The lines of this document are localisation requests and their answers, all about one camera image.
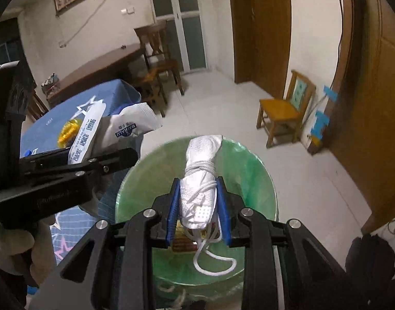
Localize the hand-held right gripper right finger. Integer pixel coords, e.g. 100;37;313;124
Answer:
217;177;372;310

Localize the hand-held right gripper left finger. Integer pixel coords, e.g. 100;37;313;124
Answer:
28;177;182;310

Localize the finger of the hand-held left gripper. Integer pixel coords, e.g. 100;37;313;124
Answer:
19;153;71;172
23;148;139;185

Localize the trash bin with green bag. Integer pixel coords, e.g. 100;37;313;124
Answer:
115;136;279;310

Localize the long white blue-print packet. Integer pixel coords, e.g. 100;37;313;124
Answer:
67;101;107;166

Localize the silver white packet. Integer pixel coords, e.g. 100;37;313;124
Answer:
96;102;163;156

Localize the white drawstring cloth pouch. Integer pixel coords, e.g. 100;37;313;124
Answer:
179;134;237;277

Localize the person's left hand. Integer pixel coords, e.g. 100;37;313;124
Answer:
0;216;58;277

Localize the blue star checked tablecloth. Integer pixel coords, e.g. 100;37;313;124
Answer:
20;78;143;267

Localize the yellow plastic wrapper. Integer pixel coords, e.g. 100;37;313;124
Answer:
57;119;83;149

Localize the dark wooden dining chair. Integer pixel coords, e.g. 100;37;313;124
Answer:
129;66;168;118
26;90;50;124
134;19;185;97

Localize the black bag with red band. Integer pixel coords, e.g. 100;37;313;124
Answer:
41;73;61;97

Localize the round dark wooden table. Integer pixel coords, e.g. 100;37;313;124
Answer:
45;45;146;107

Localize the brown cardboard piece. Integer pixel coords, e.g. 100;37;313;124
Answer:
306;135;324;156

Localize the dark window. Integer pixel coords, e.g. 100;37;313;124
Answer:
0;37;27;69

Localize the small wooden chair teal back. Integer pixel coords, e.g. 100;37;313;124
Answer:
256;69;317;149

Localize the blue tape strip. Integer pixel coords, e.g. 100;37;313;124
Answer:
323;85;339;103
310;111;331;140

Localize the frosted glass door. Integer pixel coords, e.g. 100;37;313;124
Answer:
147;0;211;72

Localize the light wooden door panel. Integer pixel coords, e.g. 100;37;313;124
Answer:
328;0;395;233

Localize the brown wooden door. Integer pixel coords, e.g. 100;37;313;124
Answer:
227;0;290;94

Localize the grey wall cable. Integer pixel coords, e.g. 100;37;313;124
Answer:
58;0;127;48

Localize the black wall cable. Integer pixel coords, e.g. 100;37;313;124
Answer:
337;0;346;59

